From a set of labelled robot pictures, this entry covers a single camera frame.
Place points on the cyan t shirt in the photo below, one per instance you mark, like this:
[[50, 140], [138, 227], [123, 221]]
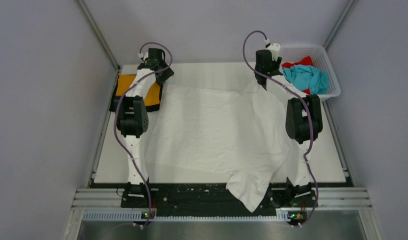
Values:
[[320, 82]]

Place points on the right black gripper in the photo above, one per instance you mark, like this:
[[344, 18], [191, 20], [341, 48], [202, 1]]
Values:
[[276, 63]]

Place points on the right corner metal post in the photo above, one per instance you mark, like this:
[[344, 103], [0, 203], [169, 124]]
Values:
[[340, 21]]

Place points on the white slotted cable duct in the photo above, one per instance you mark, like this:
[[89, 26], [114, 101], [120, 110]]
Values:
[[140, 216]]

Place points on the red t shirt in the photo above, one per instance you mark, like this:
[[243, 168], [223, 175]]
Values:
[[299, 74]]

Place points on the aluminium rail frame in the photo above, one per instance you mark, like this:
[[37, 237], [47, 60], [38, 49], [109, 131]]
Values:
[[330, 198]]

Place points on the folded black t shirt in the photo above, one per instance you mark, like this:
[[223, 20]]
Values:
[[114, 101]]

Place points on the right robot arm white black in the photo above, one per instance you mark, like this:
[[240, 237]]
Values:
[[302, 121]]

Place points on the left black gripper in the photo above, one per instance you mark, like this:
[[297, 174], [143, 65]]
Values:
[[168, 73]]

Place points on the corner metal post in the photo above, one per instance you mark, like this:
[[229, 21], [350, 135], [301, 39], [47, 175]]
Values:
[[87, 14], [340, 21]]

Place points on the folded orange t shirt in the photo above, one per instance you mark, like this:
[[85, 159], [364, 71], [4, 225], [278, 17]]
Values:
[[153, 96]]

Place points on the white plastic basket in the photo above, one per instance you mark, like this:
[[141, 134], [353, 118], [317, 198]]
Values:
[[295, 52]]

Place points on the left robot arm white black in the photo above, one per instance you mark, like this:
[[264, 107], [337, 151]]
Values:
[[136, 96]]

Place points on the left corner metal post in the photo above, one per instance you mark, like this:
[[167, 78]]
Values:
[[87, 14]]

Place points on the white t shirt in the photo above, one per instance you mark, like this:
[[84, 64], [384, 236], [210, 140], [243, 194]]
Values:
[[239, 134]]

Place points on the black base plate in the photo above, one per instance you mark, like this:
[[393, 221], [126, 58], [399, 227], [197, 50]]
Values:
[[214, 200]]

